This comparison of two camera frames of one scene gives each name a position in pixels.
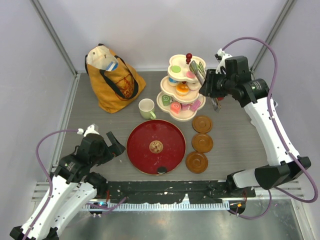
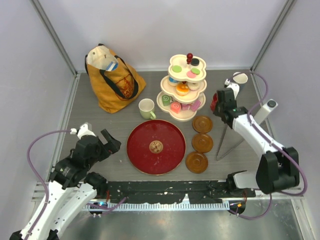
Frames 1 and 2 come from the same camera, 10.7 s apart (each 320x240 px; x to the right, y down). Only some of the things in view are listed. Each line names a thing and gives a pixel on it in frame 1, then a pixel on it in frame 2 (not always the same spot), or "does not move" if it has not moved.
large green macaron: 176,69 does not move
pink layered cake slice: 195,105 does not move
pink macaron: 190,74 does not move
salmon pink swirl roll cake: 175,107 does not move
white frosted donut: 194,86 does not move
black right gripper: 208,89 to 216,112
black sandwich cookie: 161,170 to 194,62
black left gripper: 116,148 does not move
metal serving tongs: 199,69 to 231,140
